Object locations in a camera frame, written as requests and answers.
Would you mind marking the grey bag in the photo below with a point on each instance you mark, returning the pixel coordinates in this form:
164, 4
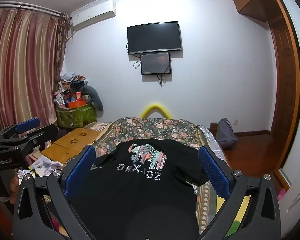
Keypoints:
225, 132

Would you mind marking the white air conditioner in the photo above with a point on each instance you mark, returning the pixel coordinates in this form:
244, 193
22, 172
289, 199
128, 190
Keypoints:
95, 15

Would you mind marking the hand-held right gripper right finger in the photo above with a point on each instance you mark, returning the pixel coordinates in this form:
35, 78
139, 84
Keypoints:
213, 172

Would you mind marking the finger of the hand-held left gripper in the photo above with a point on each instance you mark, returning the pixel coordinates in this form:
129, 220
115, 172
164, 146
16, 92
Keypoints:
28, 125
40, 136

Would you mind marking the orange box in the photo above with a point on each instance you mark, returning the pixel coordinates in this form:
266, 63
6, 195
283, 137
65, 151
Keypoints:
76, 102

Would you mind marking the large black television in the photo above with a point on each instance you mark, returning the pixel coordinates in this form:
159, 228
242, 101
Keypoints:
155, 37

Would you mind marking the black printed t-shirt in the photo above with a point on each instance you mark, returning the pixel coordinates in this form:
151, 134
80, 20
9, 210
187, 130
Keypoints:
130, 200

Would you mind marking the wooden folding table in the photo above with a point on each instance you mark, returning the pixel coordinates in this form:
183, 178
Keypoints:
70, 140

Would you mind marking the small black monitor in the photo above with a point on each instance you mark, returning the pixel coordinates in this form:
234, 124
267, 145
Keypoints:
156, 63

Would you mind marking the brown wooden door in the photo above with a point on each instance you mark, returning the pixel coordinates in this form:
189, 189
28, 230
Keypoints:
283, 92

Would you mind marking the pile of clothes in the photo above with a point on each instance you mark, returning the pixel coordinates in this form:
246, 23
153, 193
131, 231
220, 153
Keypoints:
70, 82

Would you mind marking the green storage box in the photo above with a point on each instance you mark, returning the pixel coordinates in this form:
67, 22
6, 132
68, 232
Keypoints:
77, 116

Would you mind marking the striped pink bedsheet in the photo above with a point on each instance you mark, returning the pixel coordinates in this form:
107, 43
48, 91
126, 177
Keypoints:
100, 126

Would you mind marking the white crumpled papers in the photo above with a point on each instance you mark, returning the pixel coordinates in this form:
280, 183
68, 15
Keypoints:
46, 165

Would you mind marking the yellow tube hoop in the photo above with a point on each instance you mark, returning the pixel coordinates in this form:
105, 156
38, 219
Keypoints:
156, 106

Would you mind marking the floral blanket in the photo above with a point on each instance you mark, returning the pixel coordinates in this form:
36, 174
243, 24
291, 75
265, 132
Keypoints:
152, 127

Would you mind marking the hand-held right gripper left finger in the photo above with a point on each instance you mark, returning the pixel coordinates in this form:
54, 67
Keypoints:
80, 170

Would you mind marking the striped pink curtain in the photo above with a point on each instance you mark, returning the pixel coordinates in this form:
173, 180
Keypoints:
22, 67

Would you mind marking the white wall socket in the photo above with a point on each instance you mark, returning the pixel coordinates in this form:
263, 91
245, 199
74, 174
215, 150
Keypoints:
236, 122

